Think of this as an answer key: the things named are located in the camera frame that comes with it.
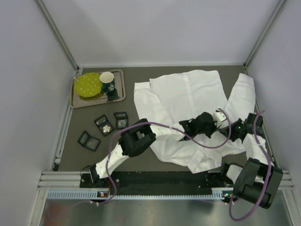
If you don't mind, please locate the silver metal tray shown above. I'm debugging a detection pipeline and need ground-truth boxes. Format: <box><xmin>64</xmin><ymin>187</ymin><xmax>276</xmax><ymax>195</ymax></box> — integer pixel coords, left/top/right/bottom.
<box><xmin>70</xmin><ymin>69</ymin><xmax>126</xmax><ymax>108</ymax></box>

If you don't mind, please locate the white cup dark base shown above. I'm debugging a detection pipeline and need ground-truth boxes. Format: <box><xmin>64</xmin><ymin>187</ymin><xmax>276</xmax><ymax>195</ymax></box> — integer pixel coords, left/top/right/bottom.
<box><xmin>99</xmin><ymin>72</ymin><xmax>115</xmax><ymax>93</ymax></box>

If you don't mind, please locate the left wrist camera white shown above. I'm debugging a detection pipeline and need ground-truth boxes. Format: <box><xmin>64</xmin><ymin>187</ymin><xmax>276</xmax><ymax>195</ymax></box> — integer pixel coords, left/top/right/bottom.
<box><xmin>212</xmin><ymin>108</ymin><xmax>227</xmax><ymax>126</ymax></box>

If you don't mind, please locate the black square frame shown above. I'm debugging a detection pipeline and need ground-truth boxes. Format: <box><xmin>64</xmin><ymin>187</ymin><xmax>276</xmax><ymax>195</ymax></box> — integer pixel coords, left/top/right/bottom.
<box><xmin>94</xmin><ymin>114</ymin><xmax>115</xmax><ymax>137</ymax></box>
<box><xmin>114</xmin><ymin>112</ymin><xmax>128</xmax><ymax>130</ymax></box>
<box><xmin>77</xmin><ymin>130</ymin><xmax>101</xmax><ymax>152</ymax></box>

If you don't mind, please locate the round clear blue brooch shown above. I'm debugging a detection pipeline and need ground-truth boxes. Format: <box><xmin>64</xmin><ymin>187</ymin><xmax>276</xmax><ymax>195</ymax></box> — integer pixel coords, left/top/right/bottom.
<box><xmin>118</xmin><ymin>119</ymin><xmax>127</xmax><ymax>128</ymax></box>

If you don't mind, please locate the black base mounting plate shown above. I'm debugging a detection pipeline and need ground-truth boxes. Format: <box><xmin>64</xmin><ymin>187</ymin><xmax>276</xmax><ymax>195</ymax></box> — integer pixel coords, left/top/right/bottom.
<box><xmin>79</xmin><ymin>171</ymin><xmax>239</xmax><ymax>196</ymax></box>

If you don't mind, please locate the white shirt garment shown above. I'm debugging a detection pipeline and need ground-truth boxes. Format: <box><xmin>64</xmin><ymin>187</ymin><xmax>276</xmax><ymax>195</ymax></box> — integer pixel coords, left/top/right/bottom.
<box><xmin>134</xmin><ymin>70</ymin><xmax>255</xmax><ymax>173</ymax></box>

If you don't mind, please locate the grey slotted cable duct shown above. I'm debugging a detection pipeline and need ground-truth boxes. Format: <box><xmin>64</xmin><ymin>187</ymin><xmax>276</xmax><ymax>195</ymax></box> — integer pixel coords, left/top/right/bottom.
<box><xmin>47</xmin><ymin>190</ymin><xmax>236</xmax><ymax>200</ymax></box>

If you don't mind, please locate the green polka dot plate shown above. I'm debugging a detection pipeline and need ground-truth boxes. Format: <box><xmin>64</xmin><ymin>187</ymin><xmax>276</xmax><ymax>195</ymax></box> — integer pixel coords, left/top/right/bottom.
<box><xmin>74</xmin><ymin>73</ymin><xmax>103</xmax><ymax>98</ymax></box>

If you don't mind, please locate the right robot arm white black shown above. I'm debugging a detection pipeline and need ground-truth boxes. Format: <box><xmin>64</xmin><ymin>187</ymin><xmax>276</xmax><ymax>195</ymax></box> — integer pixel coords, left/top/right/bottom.
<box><xmin>219</xmin><ymin>113</ymin><xmax>283</xmax><ymax>209</ymax></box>

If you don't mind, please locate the black square frame left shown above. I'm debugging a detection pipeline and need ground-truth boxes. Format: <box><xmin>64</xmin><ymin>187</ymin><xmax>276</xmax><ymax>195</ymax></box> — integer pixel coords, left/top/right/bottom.
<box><xmin>94</xmin><ymin>114</ymin><xmax>115</xmax><ymax>137</ymax></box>

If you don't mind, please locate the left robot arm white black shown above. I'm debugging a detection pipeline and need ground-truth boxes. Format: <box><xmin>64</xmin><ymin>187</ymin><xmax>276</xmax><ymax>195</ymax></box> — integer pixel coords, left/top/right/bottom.
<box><xmin>89</xmin><ymin>112</ymin><xmax>222</xmax><ymax>184</ymax></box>

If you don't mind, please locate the sparkly snowflake brooch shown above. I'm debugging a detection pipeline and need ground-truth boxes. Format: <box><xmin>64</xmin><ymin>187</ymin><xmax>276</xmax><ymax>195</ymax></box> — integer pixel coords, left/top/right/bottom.
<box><xmin>103</xmin><ymin>125</ymin><xmax>111</xmax><ymax>133</ymax></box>

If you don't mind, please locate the black square frame right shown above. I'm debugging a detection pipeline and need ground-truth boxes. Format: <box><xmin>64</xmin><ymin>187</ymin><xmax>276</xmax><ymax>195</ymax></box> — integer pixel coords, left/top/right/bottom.
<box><xmin>114</xmin><ymin>112</ymin><xmax>128</xmax><ymax>130</ymax></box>

